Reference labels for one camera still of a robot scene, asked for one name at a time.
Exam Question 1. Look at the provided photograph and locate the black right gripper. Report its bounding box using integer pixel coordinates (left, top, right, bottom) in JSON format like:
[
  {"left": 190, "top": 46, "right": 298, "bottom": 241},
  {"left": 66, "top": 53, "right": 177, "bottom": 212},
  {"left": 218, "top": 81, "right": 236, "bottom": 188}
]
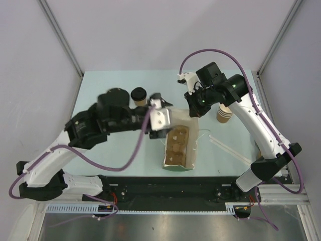
[{"left": 184, "top": 85, "right": 216, "bottom": 118}]

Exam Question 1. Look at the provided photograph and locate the single brown cardboard cup carrier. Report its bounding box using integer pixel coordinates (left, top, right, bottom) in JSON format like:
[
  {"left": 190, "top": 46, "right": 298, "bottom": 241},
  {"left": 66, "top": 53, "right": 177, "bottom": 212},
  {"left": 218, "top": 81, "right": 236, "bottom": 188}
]
[{"left": 165, "top": 126, "right": 189, "bottom": 167}]

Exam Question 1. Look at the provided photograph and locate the green patterned paper gift bag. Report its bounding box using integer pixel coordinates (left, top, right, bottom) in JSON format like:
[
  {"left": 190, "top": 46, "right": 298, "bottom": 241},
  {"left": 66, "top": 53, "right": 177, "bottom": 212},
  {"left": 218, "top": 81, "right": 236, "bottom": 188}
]
[{"left": 163, "top": 108, "right": 201, "bottom": 172}]

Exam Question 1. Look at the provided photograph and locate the brown paper coffee cup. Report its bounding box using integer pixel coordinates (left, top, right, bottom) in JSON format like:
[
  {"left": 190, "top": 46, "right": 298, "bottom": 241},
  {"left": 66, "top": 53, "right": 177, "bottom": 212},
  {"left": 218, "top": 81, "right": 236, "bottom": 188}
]
[{"left": 133, "top": 98, "right": 147, "bottom": 107}]

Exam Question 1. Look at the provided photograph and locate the black plastic cup lid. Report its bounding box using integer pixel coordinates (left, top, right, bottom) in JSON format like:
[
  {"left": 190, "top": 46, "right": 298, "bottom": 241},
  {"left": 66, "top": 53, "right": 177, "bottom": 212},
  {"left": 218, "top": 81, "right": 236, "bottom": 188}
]
[{"left": 130, "top": 87, "right": 147, "bottom": 101}]

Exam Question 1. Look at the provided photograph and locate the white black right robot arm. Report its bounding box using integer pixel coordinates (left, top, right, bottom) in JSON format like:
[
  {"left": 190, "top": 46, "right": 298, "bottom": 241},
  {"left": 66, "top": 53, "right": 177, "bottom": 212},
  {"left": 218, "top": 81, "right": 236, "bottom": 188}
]
[{"left": 178, "top": 62, "right": 302, "bottom": 201}]

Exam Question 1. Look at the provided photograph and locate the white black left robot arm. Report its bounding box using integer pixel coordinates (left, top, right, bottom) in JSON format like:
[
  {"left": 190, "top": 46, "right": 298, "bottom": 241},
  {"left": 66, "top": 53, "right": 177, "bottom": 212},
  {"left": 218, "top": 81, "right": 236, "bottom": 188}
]
[{"left": 15, "top": 88, "right": 171, "bottom": 201}]

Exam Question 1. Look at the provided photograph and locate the stack of brown paper cups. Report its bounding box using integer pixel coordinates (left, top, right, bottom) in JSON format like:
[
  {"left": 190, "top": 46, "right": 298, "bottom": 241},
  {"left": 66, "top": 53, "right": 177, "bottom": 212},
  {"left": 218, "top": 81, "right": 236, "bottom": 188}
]
[{"left": 216, "top": 104, "right": 234, "bottom": 124}]

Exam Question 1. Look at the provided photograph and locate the white wrapped straw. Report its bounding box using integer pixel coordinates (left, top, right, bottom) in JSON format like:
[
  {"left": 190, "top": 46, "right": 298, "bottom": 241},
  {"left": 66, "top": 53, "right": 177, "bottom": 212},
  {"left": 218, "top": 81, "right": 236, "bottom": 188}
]
[{"left": 209, "top": 135, "right": 251, "bottom": 166}]

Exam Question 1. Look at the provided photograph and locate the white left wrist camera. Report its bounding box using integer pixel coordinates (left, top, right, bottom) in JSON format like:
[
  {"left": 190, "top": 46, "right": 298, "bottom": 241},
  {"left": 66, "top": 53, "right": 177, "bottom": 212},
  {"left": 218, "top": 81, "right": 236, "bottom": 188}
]
[{"left": 149, "top": 93, "right": 173, "bottom": 131}]

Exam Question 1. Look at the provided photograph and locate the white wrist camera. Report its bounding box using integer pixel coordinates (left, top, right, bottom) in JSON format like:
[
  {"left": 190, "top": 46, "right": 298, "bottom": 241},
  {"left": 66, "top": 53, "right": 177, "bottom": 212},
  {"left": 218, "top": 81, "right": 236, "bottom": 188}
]
[
  {"left": 177, "top": 72, "right": 202, "bottom": 95},
  {"left": 149, "top": 93, "right": 173, "bottom": 131}
]

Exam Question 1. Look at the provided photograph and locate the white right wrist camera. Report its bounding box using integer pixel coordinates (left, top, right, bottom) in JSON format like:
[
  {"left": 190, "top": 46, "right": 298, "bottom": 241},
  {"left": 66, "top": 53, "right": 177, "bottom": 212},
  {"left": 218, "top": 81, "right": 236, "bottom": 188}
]
[{"left": 177, "top": 72, "right": 202, "bottom": 95}]

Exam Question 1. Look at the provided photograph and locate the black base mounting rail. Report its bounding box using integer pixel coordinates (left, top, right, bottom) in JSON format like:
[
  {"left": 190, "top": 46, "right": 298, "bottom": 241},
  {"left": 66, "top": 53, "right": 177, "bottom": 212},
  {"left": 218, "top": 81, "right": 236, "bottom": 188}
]
[{"left": 97, "top": 176, "right": 260, "bottom": 210}]

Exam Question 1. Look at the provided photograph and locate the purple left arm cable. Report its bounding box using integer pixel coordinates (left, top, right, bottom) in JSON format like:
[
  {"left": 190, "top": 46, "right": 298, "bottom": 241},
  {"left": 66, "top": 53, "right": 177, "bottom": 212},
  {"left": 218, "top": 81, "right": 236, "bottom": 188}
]
[{"left": 9, "top": 105, "right": 156, "bottom": 228}]

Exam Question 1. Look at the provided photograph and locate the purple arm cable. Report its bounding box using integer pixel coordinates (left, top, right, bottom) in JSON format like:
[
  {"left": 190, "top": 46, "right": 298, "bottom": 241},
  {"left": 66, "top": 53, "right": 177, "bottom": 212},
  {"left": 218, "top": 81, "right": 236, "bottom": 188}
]
[
  {"left": 9, "top": 105, "right": 156, "bottom": 228},
  {"left": 179, "top": 48, "right": 305, "bottom": 231}
]

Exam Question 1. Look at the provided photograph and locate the white slotted cable duct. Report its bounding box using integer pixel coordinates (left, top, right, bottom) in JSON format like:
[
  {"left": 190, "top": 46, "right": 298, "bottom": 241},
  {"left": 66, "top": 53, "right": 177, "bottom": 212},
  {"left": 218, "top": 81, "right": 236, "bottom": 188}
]
[{"left": 46, "top": 203, "right": 235, "bottom": 215}]

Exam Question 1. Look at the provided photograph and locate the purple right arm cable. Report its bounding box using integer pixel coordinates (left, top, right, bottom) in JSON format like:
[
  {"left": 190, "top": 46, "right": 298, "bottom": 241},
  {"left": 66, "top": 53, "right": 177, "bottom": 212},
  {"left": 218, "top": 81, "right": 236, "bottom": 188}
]
[{"left": 179, "top": 48, "right": 305, "bottom": 231}]

